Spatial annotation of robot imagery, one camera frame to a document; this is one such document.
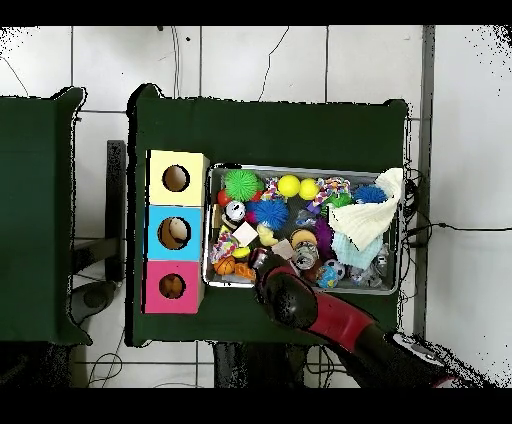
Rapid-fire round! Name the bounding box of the black power cable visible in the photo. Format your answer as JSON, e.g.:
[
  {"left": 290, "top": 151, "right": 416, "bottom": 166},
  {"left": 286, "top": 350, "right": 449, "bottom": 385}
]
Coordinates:
[{"left": 404, "top": 222, "right": 512, "bottom": 238}]

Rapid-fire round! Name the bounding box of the dark green table cloth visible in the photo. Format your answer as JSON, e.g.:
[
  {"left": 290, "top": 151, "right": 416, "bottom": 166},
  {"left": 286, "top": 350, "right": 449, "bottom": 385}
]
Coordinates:
[
  {"left": 0, "top": 86, "right": 93, "bottom": 346},
  {"left": 125, "top": 82, "right": 410, "bottom": 354}
]

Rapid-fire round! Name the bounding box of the tan plush toy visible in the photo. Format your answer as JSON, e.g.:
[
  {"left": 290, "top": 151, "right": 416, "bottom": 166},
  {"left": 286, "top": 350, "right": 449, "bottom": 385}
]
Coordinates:
[{"left": 158, "top": 273, "right": 187, "bottom": 300}]

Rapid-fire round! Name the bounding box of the colourful patterned cloth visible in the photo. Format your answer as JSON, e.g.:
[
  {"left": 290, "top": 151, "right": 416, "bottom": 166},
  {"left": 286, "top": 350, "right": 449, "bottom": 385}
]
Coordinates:
[{"left": 311, "top": 176, "right": 352, "bottom": 209}]

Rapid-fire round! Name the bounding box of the small globe ball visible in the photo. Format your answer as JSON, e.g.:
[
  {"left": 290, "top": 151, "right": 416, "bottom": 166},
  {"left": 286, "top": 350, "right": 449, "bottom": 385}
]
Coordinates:
[{"left": 316, "top": 264, "right": 339, "bottom": 290}]

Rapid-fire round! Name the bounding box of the light blue cloth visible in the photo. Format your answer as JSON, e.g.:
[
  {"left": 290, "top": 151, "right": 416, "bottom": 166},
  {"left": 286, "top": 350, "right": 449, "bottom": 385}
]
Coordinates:
[{"left": 330, "top": 231, "right": 384, "bottom": 271}]

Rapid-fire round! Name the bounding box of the cream knitted cloth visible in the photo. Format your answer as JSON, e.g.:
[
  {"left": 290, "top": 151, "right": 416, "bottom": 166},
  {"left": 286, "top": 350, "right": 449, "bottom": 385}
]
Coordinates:
[{"left": 327, "top": 167, "right": 404, "bottom": 252}]

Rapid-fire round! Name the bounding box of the pale yellow duck toy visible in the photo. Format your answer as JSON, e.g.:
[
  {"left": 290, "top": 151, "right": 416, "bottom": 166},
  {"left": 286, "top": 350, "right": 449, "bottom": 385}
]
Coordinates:
[{"left": 256, "top": 223, "right": 280, "bottom": 248}]

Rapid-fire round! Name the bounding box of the purple bumpy ball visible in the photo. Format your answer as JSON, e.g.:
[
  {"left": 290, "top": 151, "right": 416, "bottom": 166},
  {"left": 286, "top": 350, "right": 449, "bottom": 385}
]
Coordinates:
[{"left": 313, "top": 217, "right": 336, "bottom": 261}]

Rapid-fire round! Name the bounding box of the clear mesh bin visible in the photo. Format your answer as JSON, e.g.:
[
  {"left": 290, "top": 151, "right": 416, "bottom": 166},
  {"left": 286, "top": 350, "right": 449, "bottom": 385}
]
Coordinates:
[{"left": 202, "top": 163, "right": 403, "bottom": 296}]

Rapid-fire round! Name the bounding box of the green spiky toy with eyes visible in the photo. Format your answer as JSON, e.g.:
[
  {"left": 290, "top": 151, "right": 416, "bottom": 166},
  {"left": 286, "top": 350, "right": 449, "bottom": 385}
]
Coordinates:
[{"left": 319, "top": 191, "right": 355, "bottom": 217}]

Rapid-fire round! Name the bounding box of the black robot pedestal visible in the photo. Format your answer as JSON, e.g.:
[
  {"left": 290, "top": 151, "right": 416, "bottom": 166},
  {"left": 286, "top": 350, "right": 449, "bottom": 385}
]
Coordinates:
[{"left": 213, "top": 342, "right": 310, "bottom": 388}]

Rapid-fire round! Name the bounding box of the yellow ball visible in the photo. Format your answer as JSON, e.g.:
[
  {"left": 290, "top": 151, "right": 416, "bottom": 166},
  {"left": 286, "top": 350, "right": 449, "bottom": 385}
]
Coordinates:
[{"left": 277, "top": 174, "right": 302, "bottom": 198}]

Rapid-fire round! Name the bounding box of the wooden box with three holes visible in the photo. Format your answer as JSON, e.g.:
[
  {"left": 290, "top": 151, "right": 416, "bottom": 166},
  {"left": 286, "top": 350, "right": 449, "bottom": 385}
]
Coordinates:
[{"left": 142, "top": 149, "right": 210, "bottom": 315}]

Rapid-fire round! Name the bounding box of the silver drink can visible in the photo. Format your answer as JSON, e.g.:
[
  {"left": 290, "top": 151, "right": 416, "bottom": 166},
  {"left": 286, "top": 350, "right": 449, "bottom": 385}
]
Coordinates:
[{"left": 222, "top": 200, "right": 248, "bottom": 230}]

